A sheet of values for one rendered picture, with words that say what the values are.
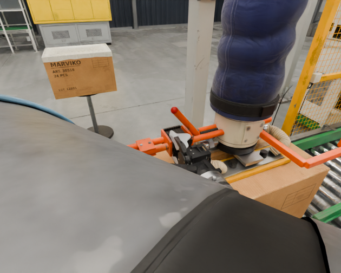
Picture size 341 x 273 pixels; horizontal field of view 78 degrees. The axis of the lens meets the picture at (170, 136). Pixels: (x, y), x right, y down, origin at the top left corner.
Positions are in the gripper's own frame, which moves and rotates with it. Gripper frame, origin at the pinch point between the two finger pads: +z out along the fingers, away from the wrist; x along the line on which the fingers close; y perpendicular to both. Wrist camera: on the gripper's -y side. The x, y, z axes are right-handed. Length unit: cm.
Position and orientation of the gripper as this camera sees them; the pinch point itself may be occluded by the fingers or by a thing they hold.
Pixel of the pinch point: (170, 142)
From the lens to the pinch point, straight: 70.8
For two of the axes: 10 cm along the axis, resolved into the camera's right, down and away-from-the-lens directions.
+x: -0.1, -8.2, -5.8
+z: -3.8, -5.3, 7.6
